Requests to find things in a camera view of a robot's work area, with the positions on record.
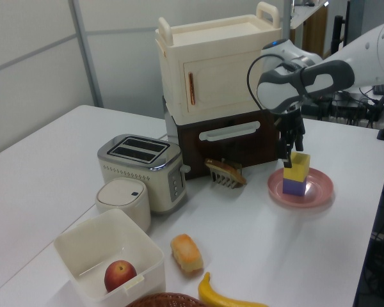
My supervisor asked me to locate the metal toast rack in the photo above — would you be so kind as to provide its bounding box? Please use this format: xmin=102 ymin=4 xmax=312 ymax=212
xmin=209 ymin=158 xmax=244 ymax=190

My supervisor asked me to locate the toasted bread loaf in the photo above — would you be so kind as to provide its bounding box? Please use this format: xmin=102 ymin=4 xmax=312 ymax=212
xmin=170 ymin=233 xmax=204 ymax=274

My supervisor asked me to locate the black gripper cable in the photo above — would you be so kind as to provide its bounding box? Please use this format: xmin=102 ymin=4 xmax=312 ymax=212
xmin=246 ymin=52 xmax=295 ymax=113

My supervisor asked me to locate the copper cabinet handle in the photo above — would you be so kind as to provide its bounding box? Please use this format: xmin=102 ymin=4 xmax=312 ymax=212
xmin=188 ymin=72 xmax=196 ymax=106

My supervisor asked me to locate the chrome and cream toaster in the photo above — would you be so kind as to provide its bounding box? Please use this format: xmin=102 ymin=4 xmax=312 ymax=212
xmin=97 ymin=133 xmax=191 ymax=216

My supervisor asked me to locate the white lidded container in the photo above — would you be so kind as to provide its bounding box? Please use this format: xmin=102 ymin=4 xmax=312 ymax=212
xmin=95 ymin=178 xmax=152 ymax=233

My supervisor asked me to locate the wooden door panel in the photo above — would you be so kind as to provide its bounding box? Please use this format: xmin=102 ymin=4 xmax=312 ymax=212
xmin=302 ymin=6 xmax=328 ymax=60

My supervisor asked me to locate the brown bread slice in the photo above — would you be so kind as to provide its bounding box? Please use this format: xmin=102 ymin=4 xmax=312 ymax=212
xmin=204 ymin=158 xmax=247 ymax=185

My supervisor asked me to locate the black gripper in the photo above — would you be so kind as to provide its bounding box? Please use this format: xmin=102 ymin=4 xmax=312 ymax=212
xmin=273 ymin=107 xmax=307 ymax=169

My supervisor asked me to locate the yellow cube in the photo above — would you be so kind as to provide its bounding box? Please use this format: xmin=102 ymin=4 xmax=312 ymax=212
xmin=283 ymin=152 xmax=311 ymax=183

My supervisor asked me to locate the white drawer handle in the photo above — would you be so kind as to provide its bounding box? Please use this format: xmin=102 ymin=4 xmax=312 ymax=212
xmin=198 ymin=120 xmax=262 ymax=143

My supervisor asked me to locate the dark brown drawer box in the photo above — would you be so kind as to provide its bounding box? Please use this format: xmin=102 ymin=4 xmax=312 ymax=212
xmin=162 ymin=95 xmax=284 ymax=182

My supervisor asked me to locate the pink plate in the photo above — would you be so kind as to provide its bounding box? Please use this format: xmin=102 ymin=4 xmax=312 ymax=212
xmin=268 ymin=168 xmax=335 ymax=209

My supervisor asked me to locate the yellow banana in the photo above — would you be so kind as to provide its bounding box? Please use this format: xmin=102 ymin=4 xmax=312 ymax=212
xmin=197 ymin=271 xmax=269 ymax=307

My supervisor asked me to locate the purple cube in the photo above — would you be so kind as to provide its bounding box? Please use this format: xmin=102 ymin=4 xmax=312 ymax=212
xmin=282 ymin=177 xmax=308 ymax=196

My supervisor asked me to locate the red apple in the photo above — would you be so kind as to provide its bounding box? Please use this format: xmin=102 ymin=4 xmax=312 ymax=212
xmin=104 ymin=260 xmax=138 ymax=293

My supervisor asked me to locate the black monitor stand post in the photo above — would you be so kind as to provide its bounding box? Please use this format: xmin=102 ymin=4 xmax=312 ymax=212
xmin=331 ymin=14 xmax=351 ymax=54

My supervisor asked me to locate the cream toy cabinet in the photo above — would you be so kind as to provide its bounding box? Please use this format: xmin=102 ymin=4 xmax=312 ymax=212
xmin=154 ymin=1 xmax=282 ymax=125

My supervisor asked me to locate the brown wicker basket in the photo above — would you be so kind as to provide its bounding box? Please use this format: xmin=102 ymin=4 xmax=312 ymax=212
xmin=124 ymin=291 xmax=205 ymax=307

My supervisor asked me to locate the white open plastic box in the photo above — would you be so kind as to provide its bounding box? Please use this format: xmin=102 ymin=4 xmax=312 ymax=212
xmin=53 ymin=208 xmax=166 ymax=303

